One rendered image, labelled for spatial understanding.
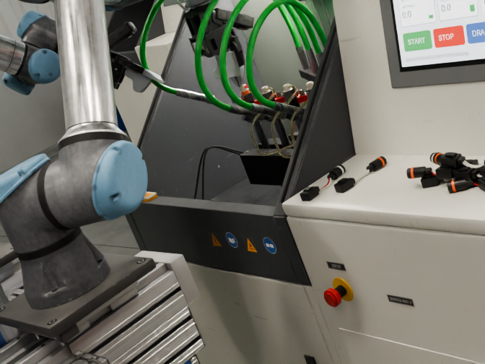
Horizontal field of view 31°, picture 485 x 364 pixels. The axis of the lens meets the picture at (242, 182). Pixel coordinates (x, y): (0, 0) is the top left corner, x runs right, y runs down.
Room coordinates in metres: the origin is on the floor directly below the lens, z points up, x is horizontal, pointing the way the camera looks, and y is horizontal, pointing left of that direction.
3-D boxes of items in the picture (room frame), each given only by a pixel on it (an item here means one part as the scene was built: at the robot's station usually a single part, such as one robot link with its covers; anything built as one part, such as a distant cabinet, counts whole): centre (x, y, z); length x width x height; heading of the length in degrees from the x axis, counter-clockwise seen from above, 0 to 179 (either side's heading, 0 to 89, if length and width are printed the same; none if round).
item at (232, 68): (2.01, -0.07, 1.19); 0.06 x 0.03 x 0.09; 122
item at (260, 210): (1.91, 0.12, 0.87); 0.62 x 0.04 x 0.16; 32
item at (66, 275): (1.43, 0.35, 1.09); 0.15 x 0.15 x 0.10
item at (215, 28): (2.02, -0.06, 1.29); 0.09 x 0.08 x 0.12; 122
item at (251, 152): (1.93, -0.15, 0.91); 0.34 x 0.10 x 0.15; 32
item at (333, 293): (1.51, -0.09, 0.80); 0.05 x 0.04 x 0.05; 32
